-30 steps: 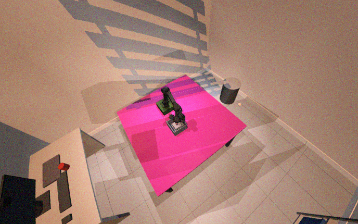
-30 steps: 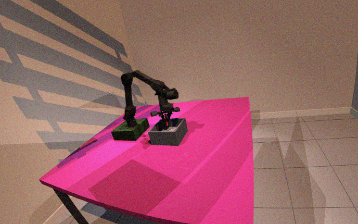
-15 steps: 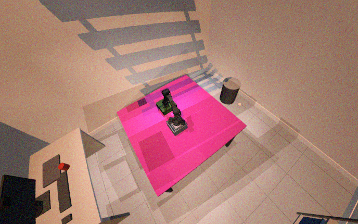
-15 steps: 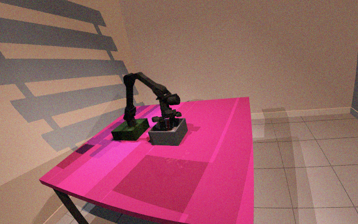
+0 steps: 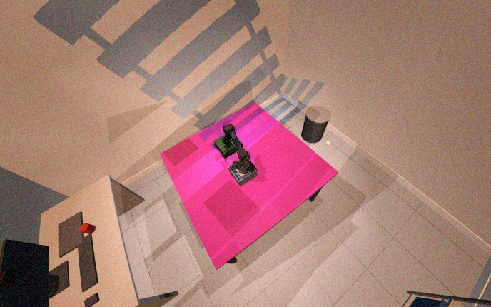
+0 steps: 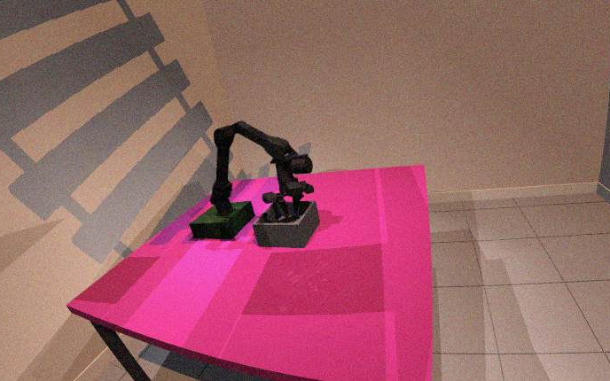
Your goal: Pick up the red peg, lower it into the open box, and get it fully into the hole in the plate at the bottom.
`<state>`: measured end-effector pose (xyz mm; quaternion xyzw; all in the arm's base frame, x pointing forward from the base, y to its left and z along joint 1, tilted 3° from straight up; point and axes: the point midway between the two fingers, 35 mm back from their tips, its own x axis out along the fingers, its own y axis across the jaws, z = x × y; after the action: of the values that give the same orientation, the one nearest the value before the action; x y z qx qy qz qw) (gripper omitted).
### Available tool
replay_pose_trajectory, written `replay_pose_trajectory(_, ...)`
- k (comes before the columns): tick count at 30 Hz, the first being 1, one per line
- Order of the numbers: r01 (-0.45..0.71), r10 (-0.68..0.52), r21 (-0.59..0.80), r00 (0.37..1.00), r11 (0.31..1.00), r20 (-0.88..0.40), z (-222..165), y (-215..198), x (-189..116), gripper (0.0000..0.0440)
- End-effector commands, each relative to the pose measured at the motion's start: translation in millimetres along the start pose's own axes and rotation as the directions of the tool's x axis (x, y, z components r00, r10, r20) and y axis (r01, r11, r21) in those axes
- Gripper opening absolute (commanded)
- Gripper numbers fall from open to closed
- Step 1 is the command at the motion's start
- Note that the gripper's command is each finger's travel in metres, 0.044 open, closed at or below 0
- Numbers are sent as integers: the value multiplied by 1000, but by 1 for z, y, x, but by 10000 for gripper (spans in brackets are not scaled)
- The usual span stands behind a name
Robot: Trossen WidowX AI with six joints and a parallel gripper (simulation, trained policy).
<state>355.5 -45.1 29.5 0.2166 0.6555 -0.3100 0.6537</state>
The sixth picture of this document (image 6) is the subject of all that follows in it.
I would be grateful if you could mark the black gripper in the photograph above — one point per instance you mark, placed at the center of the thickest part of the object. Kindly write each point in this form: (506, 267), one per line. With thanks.
(271, 197)

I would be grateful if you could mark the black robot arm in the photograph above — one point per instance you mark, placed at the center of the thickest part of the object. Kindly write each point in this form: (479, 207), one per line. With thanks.
(276, 147)

